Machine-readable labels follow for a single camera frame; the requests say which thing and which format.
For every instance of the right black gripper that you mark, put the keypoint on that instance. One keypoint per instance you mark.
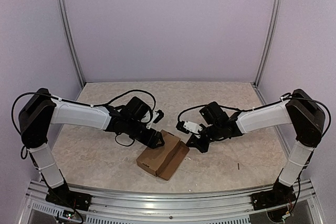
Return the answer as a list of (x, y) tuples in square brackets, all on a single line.
[(203, 148)]

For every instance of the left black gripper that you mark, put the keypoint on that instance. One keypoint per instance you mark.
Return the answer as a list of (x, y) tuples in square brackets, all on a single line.
[(148, 140)]

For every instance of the brown cardboard paper box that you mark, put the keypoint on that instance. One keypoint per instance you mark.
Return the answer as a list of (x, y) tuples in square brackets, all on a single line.
[(162, 162)]

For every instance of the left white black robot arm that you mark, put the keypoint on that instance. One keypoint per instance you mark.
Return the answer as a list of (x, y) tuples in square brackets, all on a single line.
[(43, 109)]

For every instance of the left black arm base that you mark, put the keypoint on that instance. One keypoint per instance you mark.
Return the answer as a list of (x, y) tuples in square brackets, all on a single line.
[(67, 198)]

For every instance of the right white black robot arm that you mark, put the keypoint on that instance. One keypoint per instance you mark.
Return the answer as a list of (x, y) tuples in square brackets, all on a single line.
[(297, 109)]

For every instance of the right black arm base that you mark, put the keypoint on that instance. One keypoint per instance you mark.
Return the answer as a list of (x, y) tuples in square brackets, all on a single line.
[(272, 198)]

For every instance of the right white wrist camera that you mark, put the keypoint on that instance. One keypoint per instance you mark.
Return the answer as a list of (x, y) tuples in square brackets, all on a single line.
[(188, 127)]

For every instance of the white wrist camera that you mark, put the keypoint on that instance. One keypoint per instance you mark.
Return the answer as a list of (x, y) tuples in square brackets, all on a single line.
[(153, 118), (188, 127)]

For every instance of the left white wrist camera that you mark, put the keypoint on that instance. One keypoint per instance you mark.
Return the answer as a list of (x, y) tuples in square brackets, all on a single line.
[(153, 118)]

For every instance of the front aluminium frame rail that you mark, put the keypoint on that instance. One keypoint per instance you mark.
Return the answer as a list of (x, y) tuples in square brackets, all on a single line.
[(115, 206)]

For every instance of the right aluminium frame post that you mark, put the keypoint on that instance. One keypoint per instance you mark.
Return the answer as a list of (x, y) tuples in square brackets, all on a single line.
[(268, 42)]

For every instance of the aluminium frame post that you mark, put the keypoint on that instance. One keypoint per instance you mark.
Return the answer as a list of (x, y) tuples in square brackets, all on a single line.
[(268, 42), (70, 43)]

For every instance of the left aluminium frame post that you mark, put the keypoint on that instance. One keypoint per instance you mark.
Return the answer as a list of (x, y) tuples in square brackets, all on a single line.
[(70, 43)]

